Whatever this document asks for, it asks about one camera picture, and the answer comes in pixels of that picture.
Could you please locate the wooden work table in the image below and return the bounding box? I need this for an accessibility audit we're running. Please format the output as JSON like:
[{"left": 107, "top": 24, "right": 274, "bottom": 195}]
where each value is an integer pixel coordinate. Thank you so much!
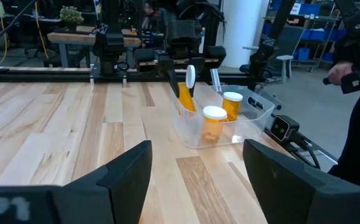
[{"left": 46, "top": 26, "right": 142, "bottom": 68}]

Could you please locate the blue storage bin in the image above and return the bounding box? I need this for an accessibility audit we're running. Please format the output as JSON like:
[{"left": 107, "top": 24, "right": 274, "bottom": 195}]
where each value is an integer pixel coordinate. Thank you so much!
[
  {"left": 308, "top": 29, "right": 328, "bottom": 42},
  {"left": 298, "top": 2, "right": 322, "bottom": 17}
]

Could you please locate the orange pill bottle white cap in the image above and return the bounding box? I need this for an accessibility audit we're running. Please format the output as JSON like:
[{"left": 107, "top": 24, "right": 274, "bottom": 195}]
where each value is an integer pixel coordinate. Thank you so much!
[
  {"left": 200, "top": 105, "right": 228, "bottom": 147},
  {"left": 178, "top": 64, "right": 197, "bottom": 113},
  {"left": 222, "top": 91, "right": 244, "bottom": 123}
]

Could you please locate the black aluminium table frame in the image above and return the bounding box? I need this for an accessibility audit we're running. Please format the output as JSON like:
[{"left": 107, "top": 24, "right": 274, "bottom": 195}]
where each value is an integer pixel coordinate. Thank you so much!
[{"left": 0, "top": 63, "right": 339, "bottom": 175}]

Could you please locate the yellow cable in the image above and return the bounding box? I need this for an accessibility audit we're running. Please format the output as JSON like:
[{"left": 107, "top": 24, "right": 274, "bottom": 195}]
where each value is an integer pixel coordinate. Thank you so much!
[{"left": 34, "top": 0, "right": 50, "bottom": 60}]

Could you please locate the metal storage shelf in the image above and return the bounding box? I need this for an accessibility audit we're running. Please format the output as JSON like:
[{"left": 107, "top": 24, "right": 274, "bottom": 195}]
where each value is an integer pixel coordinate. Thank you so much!
[{"left": 262, "top": 0, "right": 343, "bottom": 71}]

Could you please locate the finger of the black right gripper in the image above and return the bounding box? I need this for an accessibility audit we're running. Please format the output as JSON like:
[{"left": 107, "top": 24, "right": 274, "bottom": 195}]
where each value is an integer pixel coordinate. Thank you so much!
[
  {"left": 159, "top": 59, "right": 181, "bottom": 99},
  {"left": 188, "top": 57, "right": 206, "bottom": 98}
]

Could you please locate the person's hand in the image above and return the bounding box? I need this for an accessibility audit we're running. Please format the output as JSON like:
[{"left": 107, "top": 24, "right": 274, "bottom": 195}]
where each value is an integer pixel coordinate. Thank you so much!
[{"left": 326, "top": 60, "right": 354, "bottom": 86}]

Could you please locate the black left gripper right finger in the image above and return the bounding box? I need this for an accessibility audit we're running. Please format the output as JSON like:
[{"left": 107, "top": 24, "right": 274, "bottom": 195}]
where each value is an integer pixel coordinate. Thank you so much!
[{"left": 242, "top": 138, "right": 360, "bottom": 224}]

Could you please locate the black camera cable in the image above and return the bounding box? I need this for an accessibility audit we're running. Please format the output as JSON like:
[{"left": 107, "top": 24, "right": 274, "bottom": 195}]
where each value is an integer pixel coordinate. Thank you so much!
[{"left": 291, "top": 132, "right": 322, "bottom": 170}]

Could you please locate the white pillar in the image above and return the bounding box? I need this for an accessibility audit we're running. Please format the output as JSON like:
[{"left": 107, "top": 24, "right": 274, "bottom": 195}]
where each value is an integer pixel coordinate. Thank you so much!
[{"left": 220, "top": 0, "right": 270, "bottom": 70}]

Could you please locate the clear plastic basket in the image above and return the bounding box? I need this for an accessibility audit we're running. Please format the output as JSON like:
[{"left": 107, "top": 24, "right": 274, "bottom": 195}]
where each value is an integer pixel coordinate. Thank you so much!
[{"left": 170, "top": 84, "right": 276, "bottom": 150}]

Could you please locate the small black camera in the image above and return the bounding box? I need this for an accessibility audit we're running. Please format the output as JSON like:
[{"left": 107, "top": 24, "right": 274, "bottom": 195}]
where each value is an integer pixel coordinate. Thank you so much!
[{"left": 268, "top": 114, "right": 301, "bottom": 144}]

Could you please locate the green potted artificial plant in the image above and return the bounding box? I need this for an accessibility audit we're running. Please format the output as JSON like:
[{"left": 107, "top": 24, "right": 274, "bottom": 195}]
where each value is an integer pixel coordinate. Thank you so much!
[{"left": 59, "top": 5, "right": 85, "bottom": 34}]

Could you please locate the white stool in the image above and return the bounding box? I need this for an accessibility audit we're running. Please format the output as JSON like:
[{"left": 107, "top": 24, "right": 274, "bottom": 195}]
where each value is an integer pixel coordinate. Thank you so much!
[{"left": 275, "top": 54, "right": 294, "bottom": 85}]

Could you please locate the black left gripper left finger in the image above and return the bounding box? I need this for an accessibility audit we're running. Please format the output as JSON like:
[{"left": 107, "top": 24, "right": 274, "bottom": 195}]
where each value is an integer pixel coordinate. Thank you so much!
[{"left": 51, "top": 139, "right": 154, "bottom": 224}]

